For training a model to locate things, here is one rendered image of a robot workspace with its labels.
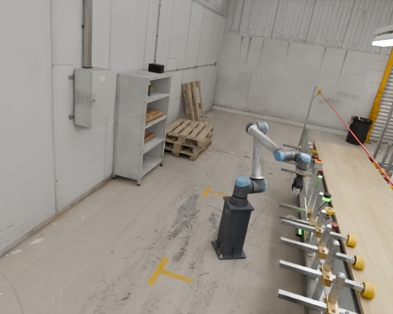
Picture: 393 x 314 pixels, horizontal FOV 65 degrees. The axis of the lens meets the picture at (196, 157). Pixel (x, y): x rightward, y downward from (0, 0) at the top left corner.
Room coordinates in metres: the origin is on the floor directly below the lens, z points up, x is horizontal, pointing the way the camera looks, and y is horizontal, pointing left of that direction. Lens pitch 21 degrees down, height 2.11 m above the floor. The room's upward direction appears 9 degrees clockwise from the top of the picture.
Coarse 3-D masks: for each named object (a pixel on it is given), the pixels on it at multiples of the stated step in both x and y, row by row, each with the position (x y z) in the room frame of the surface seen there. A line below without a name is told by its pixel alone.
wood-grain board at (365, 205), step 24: (336, 168) 3.51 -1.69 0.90; (360, 168) 3.64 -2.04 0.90; (336, 192) 2.80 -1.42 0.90; (360, 192) 2.89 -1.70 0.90; (384, 192) 2.99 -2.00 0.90; (336, 216) 2.29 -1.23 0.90; (360, 216) 2.36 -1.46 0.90; (384, 216) 2.43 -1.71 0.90; (360, 240) 1.97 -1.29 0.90; (384, 240) 2.02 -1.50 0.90; (384, 264) 1.72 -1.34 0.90; (384, 288) 1.49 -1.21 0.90; (384, 312) 1.30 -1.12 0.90
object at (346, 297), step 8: (320, 184) 3.31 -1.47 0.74; (336, 232) 2.17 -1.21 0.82; (328, 240) 2.30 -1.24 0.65; (336, 240) 2.10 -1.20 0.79; (328, 248) 2.23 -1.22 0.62; (336, 264) 1.92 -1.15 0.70; (344, 264) 1.78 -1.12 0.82; (336, 272) 1.86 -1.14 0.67; (344, 272) 1.73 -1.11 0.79; (344, 288) 1.63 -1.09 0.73; (352, 288) 1.53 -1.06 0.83; (344, 296) 1.59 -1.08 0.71; (352, 296) 1.48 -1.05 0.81; (344, 304) 1.54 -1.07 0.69; (352, 304) 1.45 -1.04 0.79; (360, 312) 1.33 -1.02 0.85
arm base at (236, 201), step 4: (232, 196) 2.83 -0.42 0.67; (236, 196) 2.78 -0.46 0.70; (232, 200) 2.80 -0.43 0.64; (236, 200) 2.77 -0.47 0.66; (240, 200) 2.77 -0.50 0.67; (244, 200) 2.78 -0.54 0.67; (232, 204) 2.78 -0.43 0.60; (236, 204) 2.75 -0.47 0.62; (240, 204) 2.75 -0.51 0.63; (244, 204) 2.76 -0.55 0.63
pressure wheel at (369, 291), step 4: (364, 284) 1.41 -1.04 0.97; (368, 284) 1.40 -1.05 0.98; (372, 284) 1.41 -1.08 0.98; (364, 288) 1.39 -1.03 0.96; (368, 288) 1.38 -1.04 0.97; (372, 288) 1.38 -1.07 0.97; (364, 292) 1.38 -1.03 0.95; (368, 292) 1.37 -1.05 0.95; (372, 292) 1.37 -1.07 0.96; (364, 296) 1.38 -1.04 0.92; (368, 296) 1.37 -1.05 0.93; (372, 296) 1.36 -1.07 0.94
